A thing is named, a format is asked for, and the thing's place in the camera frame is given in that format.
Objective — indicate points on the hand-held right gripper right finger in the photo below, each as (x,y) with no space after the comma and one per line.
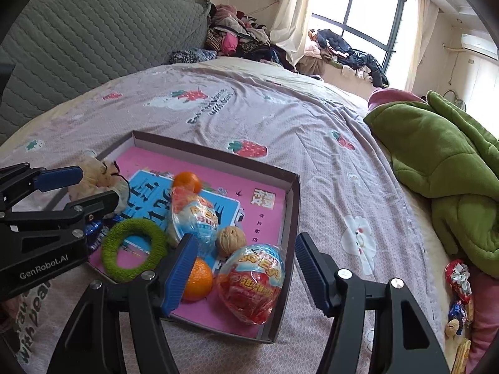
(312,272)

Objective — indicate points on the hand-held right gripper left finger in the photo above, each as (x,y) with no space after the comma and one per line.
(181,276)

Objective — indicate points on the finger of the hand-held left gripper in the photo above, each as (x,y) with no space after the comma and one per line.
(97,204)
(58,177)

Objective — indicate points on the orange mandarin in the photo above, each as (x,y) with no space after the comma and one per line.
(200,278)
(187,182)

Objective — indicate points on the blue snack packet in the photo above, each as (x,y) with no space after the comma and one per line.
(95,233)

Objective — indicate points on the cream scrunchie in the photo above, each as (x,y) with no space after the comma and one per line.
(91,175)

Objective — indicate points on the white blue toy egg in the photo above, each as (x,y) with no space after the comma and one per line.
(195,218)

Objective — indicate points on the red blue toy egg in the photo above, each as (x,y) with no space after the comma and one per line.
(249,280)

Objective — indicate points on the pink shallow box tray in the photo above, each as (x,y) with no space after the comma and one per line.
(214,159)

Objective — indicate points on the pink book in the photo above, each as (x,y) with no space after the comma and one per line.
(257,202)

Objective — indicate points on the grey quilted headboard cover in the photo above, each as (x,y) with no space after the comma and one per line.
(97,46)

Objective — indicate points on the red silver candy wrapper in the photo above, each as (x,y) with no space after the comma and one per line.
(459,280)

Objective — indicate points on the blue candy packet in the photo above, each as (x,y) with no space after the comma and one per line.
(458,311)

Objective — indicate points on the yellow snack bar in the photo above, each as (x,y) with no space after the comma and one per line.
(463,354)

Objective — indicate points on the dark patterned cloth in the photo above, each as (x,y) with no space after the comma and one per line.
(191,55)

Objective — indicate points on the pink blanket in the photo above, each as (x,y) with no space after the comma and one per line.
(485,311)

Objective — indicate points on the green fleece blanket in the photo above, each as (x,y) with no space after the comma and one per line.
(448,156)

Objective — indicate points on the pink pillow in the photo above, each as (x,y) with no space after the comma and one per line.
(390,97)

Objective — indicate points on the dark clothes on windowsill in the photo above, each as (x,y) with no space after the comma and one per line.
(351,54)

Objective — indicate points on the pile of clothes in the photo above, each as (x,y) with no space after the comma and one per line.
(241,35)

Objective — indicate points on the white fan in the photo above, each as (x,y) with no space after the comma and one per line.
(455,100)

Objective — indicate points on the cream curtain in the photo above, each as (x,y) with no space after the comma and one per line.
(292,7)
(419,39)

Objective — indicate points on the window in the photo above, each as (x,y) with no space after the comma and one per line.
(370,11)

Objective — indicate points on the white air conditioner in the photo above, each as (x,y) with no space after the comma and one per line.
(479,46)

